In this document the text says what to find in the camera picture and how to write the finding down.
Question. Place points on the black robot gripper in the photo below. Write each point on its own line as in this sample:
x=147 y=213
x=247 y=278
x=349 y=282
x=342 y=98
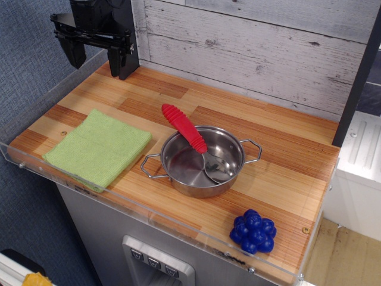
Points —
x=92 y=23

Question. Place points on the white ridged side unit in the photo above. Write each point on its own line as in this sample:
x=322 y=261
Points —
x=353 y=198

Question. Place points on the blue toy grape bunch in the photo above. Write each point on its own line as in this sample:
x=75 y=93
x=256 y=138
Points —
x=253 y=233

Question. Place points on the yellow object at corner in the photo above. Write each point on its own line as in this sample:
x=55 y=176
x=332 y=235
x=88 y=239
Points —
x=36 y=279

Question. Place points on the silver dispenser button panel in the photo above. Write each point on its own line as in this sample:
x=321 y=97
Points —
x=151 y=266

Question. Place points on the small steel pot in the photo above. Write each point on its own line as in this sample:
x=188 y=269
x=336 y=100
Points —
x=184 y=166

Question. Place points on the red handled metal spoon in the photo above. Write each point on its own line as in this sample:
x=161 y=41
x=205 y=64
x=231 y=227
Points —
x=217 y=169

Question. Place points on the grey toy fridge cabinet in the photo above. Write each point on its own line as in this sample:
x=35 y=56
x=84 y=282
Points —
x=102 y=228

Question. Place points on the dark left frame post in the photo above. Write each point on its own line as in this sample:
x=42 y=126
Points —
x=125 y=18

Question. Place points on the green folded cloth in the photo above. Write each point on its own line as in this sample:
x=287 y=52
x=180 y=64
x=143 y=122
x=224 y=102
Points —
x=98 y=150

